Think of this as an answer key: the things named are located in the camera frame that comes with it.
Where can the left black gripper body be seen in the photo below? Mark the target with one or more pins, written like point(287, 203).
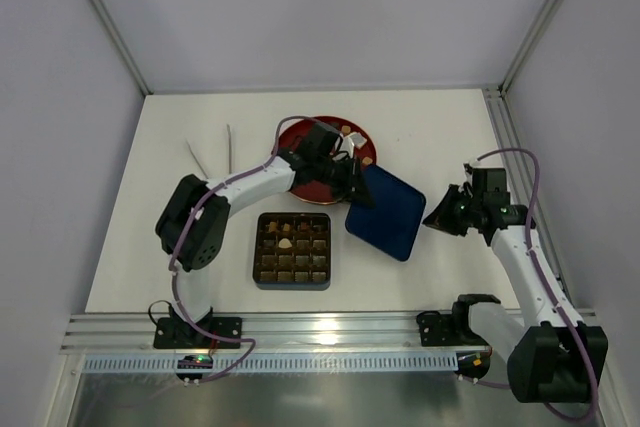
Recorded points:
point(351, 183)

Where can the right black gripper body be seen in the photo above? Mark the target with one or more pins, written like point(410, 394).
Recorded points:
point(455, 212)

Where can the blue box lid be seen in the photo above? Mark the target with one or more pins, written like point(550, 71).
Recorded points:
point(392, 224)

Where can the white heart chocolate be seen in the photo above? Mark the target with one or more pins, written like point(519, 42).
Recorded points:
point(285, 244)

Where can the blue chocolate box with tray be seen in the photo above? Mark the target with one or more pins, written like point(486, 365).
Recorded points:
point(304, 267)

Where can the metal serving tongs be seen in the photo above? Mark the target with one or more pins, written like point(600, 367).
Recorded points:
point(211, 150)

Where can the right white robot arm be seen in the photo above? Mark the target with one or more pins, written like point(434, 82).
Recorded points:
point(551, 354)

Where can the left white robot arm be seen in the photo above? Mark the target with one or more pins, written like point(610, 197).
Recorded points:
point(192, 226)

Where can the white square chocolate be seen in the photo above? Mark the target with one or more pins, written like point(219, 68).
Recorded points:
point(359, 141)

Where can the round red tray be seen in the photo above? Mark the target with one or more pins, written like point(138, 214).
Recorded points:
point(293, 133)

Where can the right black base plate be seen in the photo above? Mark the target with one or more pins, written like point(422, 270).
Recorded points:
point(438, 329)

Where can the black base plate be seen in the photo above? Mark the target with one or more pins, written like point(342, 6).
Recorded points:
point(438, 329)
point(172, 333)

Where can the aluminium front rail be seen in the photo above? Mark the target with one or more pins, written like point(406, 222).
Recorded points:
point(101, 333)

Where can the slotted cable duct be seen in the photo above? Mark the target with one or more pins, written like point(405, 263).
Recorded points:
point(260, 362)

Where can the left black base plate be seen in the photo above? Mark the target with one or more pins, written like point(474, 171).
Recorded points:
point(172, 333)

